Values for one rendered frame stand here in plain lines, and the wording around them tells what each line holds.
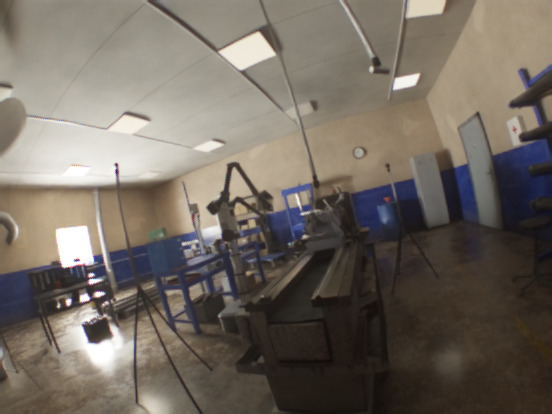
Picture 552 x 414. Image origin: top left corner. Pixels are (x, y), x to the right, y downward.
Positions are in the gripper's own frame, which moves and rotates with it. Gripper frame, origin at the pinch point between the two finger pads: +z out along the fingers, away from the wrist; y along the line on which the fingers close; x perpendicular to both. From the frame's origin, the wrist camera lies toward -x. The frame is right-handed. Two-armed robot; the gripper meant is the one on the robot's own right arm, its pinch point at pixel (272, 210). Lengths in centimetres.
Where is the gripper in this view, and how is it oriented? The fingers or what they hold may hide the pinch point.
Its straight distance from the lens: 244.7
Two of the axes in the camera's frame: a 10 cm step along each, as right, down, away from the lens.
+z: 6.8, 7.3, -1.3
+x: -7.1, 6.9, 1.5
